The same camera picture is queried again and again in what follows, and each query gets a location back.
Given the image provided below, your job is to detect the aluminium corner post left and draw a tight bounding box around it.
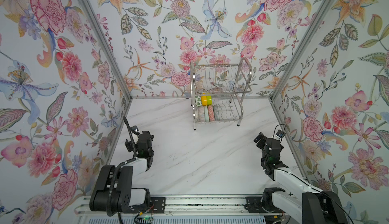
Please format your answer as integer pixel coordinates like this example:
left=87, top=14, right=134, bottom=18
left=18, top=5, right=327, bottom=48
left=78, top=0, right=132, bottom=102

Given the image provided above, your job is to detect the yellow bowl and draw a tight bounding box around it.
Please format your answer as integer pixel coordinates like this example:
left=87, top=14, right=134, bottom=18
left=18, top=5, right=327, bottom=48
left=201, top=96, right=208, bottom=106

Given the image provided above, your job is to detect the black white speckled bowl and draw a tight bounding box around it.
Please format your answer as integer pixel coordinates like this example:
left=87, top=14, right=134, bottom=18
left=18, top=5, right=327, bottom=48
left=207, top=105, right=215, bottom=122

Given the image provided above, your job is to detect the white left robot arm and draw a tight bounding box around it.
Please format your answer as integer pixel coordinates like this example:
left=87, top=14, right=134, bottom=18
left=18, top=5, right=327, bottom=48
left=89, top=131, right=155, bottom=216

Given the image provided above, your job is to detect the chrome wire dish rack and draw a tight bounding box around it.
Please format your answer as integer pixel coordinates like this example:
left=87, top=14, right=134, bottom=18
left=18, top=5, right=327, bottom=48
left=190, top=57, right=253, bottom=130

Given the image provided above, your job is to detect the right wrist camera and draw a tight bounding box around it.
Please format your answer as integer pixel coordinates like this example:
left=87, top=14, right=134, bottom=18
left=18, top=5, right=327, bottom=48
left=275, top=130, right=285, bottom=141

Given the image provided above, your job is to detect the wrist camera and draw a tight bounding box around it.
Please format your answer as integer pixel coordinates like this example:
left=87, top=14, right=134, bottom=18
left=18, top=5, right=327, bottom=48
left=275, top=130, right=285, bottom=141
left=130, top=126, right=140, bottom=135

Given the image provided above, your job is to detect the dark blue flower bowl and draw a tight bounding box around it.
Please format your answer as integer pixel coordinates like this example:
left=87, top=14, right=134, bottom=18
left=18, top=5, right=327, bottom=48
left=213, top=105, right=220, bottom=121

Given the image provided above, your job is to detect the aluminium corner post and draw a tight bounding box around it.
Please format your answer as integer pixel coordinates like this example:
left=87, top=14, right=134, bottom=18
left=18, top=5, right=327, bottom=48
left=269, top=0, right=334, bottom=102
left=78, top=0, right=132, bottom=102

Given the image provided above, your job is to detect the pink striped ceramic bowl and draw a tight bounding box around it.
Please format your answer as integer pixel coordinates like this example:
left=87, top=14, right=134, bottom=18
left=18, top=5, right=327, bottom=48
left=197, top=106, right=205, bottom=123

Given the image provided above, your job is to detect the pale celadon bowl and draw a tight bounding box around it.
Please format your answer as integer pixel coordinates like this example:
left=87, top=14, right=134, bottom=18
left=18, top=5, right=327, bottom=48
left=203, top=105, right=210, bottom=122

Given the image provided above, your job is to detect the aluminium corner post right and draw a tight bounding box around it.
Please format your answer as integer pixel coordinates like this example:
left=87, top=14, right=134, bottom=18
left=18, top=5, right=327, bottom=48
left=269, top=0, right=334, bottom=102

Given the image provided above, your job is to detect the lime green bowl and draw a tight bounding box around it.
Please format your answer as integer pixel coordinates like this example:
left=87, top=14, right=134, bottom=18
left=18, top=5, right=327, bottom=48
left=206, top=95, right=212, bottom=105

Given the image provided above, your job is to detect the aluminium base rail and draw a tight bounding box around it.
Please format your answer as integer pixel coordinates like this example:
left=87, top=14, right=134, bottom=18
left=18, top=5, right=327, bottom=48
left=74, top=193, right=335, bottom=224

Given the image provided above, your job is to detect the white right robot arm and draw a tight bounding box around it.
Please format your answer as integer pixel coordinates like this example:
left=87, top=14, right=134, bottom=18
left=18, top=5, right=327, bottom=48
left=253, top=131, right=353, bottom=224

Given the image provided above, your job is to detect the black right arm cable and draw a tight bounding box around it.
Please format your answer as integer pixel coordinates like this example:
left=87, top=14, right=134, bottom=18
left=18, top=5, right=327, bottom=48
left=273, top=123, right=355, bottom=224

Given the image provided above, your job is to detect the green leaf pattern bowl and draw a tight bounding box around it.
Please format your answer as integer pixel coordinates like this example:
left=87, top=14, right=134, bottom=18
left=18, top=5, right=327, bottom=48
left=194, top=95, right=202, bottom=107

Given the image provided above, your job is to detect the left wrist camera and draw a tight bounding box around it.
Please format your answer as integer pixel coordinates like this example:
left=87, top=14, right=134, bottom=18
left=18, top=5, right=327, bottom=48
left=130, top=126, right=140, bottom=135

